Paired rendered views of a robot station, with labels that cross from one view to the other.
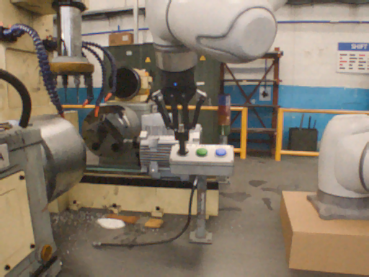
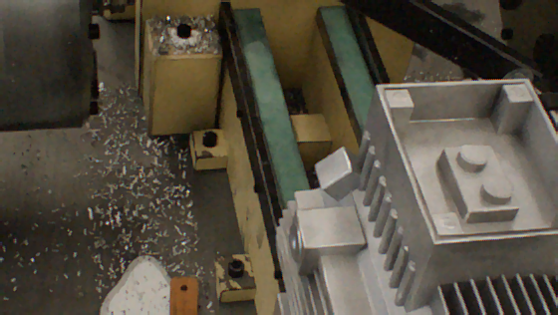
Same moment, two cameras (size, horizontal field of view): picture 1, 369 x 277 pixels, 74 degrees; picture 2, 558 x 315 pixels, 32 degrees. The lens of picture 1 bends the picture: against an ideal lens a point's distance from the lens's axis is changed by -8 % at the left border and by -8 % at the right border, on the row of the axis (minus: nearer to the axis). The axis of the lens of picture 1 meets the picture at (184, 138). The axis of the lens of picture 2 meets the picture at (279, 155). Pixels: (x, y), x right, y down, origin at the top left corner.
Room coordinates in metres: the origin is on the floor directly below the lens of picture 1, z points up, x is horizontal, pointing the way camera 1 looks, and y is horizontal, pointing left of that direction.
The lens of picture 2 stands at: (0.68, -0.23, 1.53)
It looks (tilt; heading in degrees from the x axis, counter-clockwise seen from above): 47 degrees down; 64
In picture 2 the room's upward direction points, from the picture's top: 11 degrees clockwise
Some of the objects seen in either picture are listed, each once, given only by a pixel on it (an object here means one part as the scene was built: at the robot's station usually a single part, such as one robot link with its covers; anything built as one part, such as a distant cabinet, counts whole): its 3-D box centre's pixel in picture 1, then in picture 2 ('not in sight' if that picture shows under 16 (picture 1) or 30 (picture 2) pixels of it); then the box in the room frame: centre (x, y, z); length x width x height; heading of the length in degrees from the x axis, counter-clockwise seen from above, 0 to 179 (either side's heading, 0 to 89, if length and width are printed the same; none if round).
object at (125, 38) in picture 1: (122, 41); not in sight; (4.57, 1.03, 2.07); 0.40 x 0.30 x 0.21; 67
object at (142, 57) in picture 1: (137, 105); not in sight; (4.46, 0.79, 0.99); 1.02 x 0.49 x 1.98; 75
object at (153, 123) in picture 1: (161, 124); (468, 193); (0.96, 0.08, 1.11); 0.12 x 0.11 x 0.07; 83
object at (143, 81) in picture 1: (138, 103); not in sight; (1.62, 0.28, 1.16); 0.33 x 0.26 x 0.42; 173
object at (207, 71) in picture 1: (195, 107); not in sight; (4.20, -0.17, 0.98); 0.72 x 0.49 x 1.96; 75
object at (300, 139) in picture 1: (303, 134); not in sight; (5.03, -2.34, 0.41); 0.52 x 0.47 x 0.82; 75
